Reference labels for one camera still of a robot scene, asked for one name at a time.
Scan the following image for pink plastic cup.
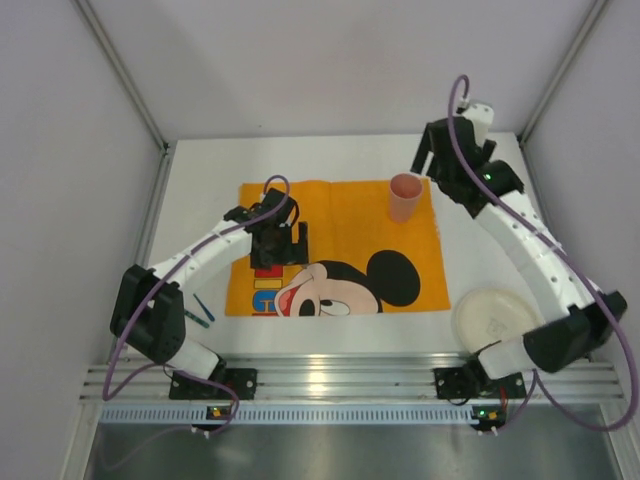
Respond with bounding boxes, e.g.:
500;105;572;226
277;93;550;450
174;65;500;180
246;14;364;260
389;173;424;223

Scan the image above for orange Mickey Mouse placemat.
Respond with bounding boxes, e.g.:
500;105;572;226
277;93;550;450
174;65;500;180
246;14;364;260
225;181;451;317

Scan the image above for blue metallic spoon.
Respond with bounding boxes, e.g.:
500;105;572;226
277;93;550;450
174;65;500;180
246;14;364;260
193;293;215;323

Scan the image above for white round plate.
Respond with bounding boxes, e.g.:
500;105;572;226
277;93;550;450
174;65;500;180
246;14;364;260
451;287;543;353

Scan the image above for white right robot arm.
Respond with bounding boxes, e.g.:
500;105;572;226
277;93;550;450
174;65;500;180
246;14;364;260
411;101;628;380

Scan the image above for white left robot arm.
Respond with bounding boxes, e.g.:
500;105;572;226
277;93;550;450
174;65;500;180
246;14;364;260
110;188;309;380

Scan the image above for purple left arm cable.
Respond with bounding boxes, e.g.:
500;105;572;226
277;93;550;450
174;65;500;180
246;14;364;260
102;174;301;404

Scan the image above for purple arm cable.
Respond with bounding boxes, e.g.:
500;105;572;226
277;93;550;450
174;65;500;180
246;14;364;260
102;174;301;404
446;74;636;432

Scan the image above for silver fork green handle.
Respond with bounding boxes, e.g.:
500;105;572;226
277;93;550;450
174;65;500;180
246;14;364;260
185;311;209;329

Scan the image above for left aluminium corner post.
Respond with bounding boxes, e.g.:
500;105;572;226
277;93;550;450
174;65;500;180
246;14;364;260
74;0;169;151

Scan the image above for aluminium corner post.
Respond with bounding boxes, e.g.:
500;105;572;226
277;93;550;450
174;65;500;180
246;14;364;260
74;0;169;151
517;0;612;147

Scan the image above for aluminium rail base frame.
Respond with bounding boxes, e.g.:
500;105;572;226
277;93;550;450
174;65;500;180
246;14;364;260
79;354;625;405

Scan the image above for right aluminium corner post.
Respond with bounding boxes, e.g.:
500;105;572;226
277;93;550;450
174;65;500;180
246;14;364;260
517;0;612;147

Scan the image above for white slotted cable duct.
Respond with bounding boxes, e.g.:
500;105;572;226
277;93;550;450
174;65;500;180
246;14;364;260
100;403;479;425

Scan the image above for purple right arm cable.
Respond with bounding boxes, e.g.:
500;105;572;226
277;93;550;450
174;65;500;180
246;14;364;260
446;74;636;432

